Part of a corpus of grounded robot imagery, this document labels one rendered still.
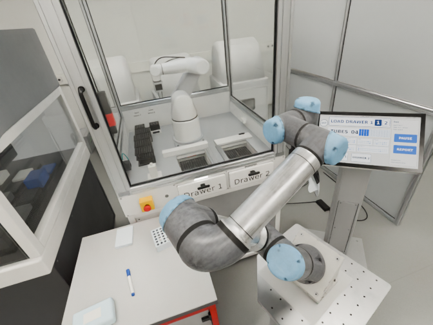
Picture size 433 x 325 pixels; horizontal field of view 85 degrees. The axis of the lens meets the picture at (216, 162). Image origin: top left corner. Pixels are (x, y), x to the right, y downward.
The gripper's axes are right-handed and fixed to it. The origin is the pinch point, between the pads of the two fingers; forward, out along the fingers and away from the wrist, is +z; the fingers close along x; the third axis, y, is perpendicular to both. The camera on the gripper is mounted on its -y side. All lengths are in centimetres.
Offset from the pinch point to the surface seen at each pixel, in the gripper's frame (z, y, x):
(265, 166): 24, -32, -38
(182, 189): 25, 14, -62
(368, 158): 14, -59, 8
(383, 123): -1, -73, 7
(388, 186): 84, -144, 14
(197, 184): 24, 6, -58
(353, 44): -23, -176, -50
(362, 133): 4, -66, 1
